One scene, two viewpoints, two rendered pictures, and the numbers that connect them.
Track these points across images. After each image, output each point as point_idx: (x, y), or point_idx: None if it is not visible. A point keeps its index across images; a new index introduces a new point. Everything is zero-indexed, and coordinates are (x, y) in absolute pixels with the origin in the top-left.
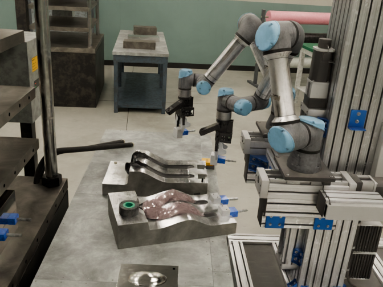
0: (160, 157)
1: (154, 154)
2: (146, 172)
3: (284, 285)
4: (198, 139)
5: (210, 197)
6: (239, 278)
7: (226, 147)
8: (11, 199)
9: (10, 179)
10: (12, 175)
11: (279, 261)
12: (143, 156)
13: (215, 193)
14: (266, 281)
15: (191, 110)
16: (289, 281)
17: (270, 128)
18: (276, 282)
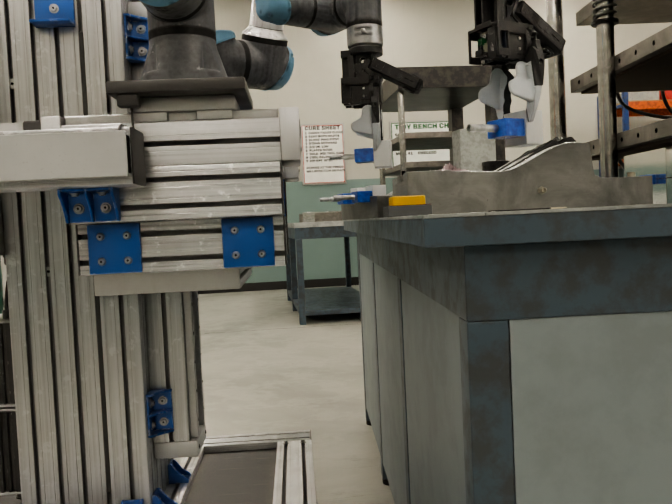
0: (523, 163)
1: (538, 154)
2: (514, 159)
3: (192, 493)
4: (477, 212)
5: (385, 191)
6: (304, 491)
7: (353, 126)
8: (658, 156)
9: (667, 128)
10: (671, 125)
11: (203, 436)
12: (546, 144)
13: (375, 185)
14: (233, 495)
15: (477, 41)
16: (173, 498)
17: (291, 50)
18: (208, 497)
